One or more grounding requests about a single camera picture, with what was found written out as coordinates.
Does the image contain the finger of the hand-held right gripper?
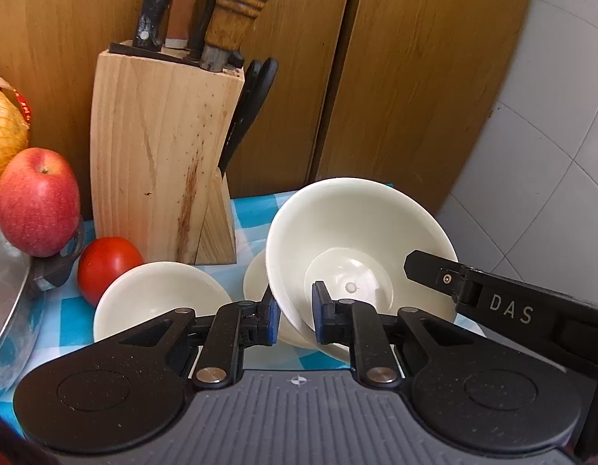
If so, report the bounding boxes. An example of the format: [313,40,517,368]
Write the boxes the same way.
[404,250,467,305]

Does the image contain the blue white checkered tablecloth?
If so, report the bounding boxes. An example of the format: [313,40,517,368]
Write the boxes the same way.
[0,183,394,404]

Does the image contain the black ribbed handle sharpening steel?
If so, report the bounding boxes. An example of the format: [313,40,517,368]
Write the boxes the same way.
[189,0,233,62]

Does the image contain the black scissors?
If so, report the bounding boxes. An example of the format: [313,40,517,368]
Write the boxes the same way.
[218,57,279,176]

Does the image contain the grey pot lid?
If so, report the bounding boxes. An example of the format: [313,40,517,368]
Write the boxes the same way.
[0,208,36,350]

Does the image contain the wooden ribbed handle knife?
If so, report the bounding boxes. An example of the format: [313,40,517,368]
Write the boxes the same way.
[201,0,286,72]

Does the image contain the black riveted handle knife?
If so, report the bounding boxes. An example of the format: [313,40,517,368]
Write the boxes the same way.
[133,0,186,52]

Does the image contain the red tomato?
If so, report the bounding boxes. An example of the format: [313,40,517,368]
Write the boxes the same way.
[77,236,145,307]

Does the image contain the wooden cabinet door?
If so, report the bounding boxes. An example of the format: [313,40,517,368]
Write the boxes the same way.
[309,0,540,215]
[0,0,358,226]

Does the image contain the cream bowl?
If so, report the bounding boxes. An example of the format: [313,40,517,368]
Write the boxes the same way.
[243,249,351,364]
[266,177,459,364]
[93,262,232,343]

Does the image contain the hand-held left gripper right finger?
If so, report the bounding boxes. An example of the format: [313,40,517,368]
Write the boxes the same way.
[312,281,467,388]

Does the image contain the brown smooth handle knife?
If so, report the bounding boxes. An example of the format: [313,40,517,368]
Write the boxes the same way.
[165,0,204,52]

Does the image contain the wooden knife block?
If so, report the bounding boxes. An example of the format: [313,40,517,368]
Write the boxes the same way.
[90,41,245,266]

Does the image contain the red apple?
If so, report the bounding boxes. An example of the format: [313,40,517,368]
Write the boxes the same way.
[0,148,81,257]

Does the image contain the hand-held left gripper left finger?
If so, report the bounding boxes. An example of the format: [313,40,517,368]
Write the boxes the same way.
[114,286,281,389]

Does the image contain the steel pot with black handles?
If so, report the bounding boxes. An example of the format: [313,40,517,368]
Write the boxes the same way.
[0,218,85,393]

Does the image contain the pomelo in yellow net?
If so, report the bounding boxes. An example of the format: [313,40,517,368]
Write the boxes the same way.
[0,75,36,207]

